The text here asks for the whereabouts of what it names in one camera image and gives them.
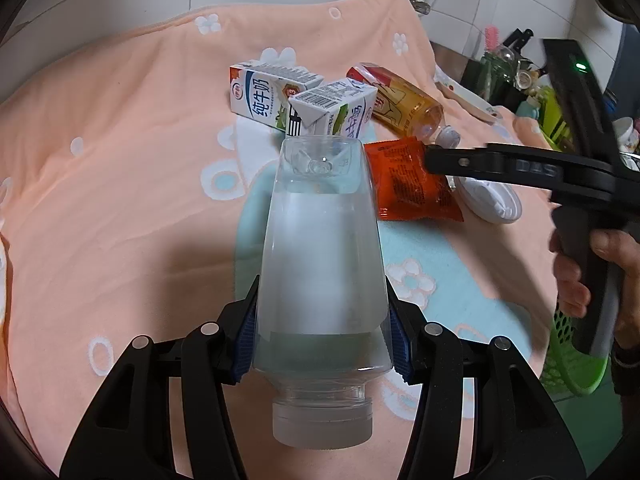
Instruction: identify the person's right hand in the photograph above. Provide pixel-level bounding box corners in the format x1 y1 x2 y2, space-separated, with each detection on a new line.
550 229 640 320

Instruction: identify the black-handled knife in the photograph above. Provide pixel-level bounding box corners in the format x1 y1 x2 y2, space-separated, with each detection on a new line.
502 27 533 54

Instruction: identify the dark glass utensil holder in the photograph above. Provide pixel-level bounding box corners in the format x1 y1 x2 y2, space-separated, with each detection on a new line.
477 50 516 98

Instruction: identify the person's right forearm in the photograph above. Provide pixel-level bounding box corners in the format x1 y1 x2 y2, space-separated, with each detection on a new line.
611 262 640 397

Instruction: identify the green plastic basket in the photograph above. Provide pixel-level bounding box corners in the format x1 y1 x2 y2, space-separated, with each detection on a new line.
540 305 613 398

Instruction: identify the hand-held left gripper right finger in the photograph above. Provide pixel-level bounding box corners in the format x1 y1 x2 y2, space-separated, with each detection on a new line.
385 280 586 480

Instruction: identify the peach flowered towel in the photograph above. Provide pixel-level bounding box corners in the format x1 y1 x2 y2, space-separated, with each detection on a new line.
0 0 568 480

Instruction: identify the white milk carton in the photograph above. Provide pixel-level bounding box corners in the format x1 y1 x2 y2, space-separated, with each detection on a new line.
229 61 326 133
286 78 378 143

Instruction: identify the amber drink bottle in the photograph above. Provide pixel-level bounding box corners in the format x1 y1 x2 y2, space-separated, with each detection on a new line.
346 62 461 148

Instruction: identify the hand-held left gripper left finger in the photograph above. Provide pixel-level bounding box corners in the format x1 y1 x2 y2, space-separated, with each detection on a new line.
60 275 261 480

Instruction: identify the orange sauce packet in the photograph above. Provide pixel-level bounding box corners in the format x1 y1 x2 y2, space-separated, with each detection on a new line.
363 136 465 223

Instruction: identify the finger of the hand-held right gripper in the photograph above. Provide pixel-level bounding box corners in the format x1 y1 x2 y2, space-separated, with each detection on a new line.
424 142 517 191

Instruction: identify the green dish rack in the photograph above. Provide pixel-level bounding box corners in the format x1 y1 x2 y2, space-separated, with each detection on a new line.
520 85 573 148

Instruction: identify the white plastic lid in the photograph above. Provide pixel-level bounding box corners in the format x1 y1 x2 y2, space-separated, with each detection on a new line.
457 175 523 224

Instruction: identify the clear plastic bottle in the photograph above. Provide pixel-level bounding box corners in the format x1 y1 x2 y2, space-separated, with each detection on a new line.
251 135 396 450

